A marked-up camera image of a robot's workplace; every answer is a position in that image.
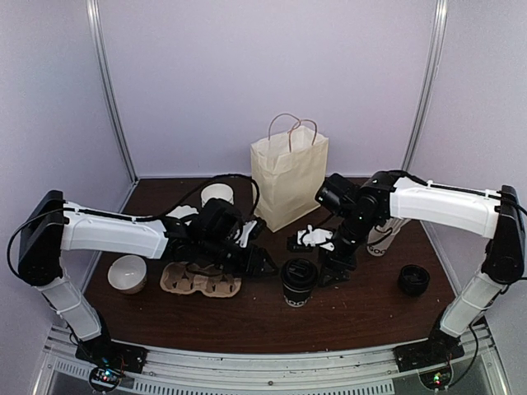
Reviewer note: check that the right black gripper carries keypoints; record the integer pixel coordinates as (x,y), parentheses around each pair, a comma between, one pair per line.
(329,267)

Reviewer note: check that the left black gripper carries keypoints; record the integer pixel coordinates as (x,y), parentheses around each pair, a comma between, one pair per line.
(252,265)

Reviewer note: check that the black paper coffee cup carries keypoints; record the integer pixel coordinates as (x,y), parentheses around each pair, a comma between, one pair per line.
(296,298)

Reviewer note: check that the black cup lid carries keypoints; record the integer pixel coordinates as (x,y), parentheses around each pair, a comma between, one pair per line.
(299,274)

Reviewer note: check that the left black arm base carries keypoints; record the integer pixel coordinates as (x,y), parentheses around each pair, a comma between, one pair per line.
(103,352)

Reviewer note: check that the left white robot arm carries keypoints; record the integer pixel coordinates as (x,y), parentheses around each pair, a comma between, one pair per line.
(217,232)

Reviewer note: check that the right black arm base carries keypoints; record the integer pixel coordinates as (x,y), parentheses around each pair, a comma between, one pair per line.
(419,355)

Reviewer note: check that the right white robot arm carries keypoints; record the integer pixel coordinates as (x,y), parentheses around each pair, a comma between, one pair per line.
(393,196)

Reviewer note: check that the white cup holding straws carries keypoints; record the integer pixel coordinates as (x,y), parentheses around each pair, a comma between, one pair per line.
(381,236)

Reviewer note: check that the stack of black lids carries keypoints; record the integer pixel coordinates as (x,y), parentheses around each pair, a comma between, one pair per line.
(413,280)

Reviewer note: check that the stack of paper cups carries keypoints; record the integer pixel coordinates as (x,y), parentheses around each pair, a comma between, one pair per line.
(219,191)

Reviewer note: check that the cardboard cup carrier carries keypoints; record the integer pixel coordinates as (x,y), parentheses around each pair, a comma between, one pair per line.
(184,278)

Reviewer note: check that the white scalloped bowl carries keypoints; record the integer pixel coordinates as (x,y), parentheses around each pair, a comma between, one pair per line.
(182,211)

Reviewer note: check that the cream paper bag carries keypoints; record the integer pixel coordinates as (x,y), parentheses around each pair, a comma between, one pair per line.
(289,167)

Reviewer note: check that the white round bowl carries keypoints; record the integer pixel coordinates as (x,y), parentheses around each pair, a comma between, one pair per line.
(128,274)

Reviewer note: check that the aluminium front rail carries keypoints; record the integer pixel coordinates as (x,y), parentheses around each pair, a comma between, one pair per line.
(371,370)

